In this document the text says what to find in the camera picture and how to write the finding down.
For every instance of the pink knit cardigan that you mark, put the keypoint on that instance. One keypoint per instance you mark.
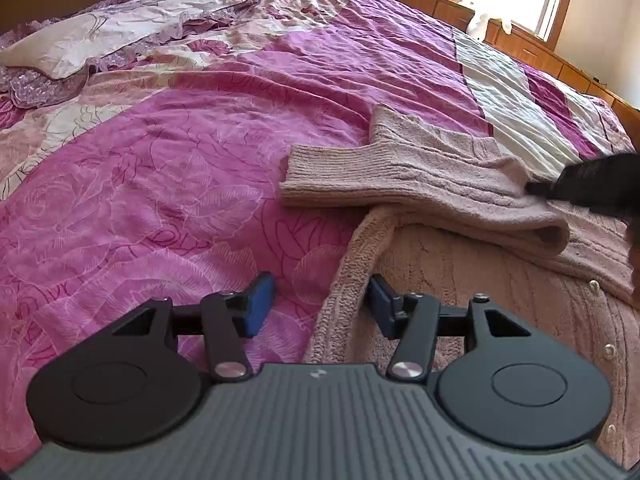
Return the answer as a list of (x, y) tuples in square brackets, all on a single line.
[(448, 216)]

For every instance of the white plush toy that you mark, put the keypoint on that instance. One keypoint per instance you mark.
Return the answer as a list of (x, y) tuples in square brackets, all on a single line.
[(477, 27)]

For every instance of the lilac ruffled pillow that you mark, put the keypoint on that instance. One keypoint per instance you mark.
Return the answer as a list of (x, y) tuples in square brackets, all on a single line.
[(53, 63)]

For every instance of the magenta floral bed quilt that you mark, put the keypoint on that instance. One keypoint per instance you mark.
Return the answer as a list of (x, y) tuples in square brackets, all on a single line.
[(162, 179)]

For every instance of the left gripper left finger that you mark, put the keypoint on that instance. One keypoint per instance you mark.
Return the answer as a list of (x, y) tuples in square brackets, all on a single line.
[(145, 373)]

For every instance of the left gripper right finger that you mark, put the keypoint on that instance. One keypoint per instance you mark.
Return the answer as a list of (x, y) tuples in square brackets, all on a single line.
[(493, 374)]

